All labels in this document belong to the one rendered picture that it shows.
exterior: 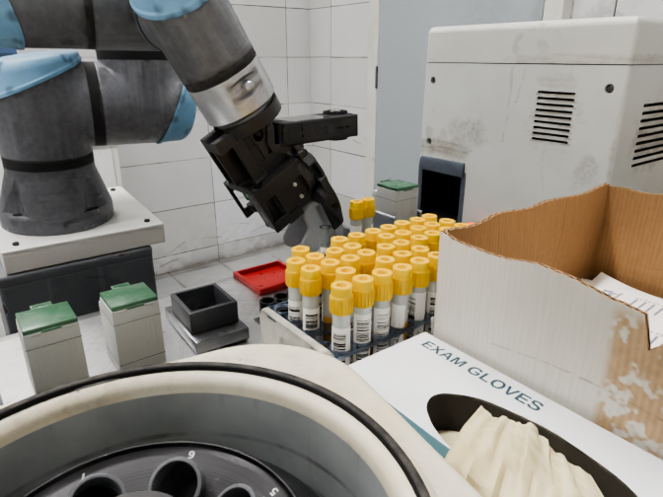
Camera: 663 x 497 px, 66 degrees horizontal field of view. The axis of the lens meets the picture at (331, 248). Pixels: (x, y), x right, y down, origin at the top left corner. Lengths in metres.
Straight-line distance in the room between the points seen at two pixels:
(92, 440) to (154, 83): 0.58
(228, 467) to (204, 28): 0.36
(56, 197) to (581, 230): 0.65
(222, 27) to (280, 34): 2.67
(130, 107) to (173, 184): 2.15
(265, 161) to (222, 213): 2.54
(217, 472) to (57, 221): 0.60
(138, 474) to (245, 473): 0.04
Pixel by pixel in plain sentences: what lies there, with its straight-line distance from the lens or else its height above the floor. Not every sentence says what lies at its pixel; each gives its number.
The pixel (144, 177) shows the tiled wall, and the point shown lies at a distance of 2.86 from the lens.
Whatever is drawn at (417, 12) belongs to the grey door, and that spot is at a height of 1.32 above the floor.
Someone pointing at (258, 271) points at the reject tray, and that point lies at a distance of 0.67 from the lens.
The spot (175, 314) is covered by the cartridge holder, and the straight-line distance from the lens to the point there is 0.55.
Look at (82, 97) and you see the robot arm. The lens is 0.78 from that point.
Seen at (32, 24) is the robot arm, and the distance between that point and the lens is 0.57.
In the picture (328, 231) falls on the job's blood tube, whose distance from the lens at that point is 0.51.
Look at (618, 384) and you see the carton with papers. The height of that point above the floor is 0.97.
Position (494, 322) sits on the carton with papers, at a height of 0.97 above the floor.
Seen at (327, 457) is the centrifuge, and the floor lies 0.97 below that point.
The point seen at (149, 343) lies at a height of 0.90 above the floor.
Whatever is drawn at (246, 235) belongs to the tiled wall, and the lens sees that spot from 3.18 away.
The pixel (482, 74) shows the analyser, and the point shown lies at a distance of 0.70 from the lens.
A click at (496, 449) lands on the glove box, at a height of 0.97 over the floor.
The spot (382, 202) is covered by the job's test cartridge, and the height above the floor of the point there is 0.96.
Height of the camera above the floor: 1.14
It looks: 20 degrees down
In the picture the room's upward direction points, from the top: straight up
